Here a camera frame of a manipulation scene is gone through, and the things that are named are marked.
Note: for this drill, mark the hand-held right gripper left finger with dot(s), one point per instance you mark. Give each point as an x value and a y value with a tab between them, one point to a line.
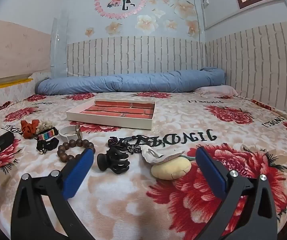
78	172

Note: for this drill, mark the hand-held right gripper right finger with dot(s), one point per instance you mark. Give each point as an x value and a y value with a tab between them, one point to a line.
211	172

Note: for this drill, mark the orange scrunchie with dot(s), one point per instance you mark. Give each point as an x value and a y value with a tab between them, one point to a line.
28	128

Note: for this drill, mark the black hair claw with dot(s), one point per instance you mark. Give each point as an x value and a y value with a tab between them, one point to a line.
113	160

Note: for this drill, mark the white tray with brick lining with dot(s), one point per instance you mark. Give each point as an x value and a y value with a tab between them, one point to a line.
118	110

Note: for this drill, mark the yellow plush pad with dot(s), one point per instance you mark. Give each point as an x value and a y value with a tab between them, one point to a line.
171	168

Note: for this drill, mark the rainbow striped band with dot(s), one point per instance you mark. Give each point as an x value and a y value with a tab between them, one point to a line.
46	136

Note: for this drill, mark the floral printed blanket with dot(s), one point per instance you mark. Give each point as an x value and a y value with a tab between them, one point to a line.
178	135

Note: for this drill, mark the yellow strip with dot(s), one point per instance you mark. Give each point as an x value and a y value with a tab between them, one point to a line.
8	83

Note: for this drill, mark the white cloth pouch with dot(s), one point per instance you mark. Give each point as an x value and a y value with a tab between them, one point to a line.
158	156

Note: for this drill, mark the pink pillow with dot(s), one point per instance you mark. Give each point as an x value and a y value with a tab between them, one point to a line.
216	90

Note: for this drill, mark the clear plastic sheet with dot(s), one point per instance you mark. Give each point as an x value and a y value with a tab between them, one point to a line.
58	50

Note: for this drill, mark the blue rolled quilt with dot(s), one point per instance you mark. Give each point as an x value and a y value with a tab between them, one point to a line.
133	81

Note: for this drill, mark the small white wall box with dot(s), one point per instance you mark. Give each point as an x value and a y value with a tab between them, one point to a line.
206	2

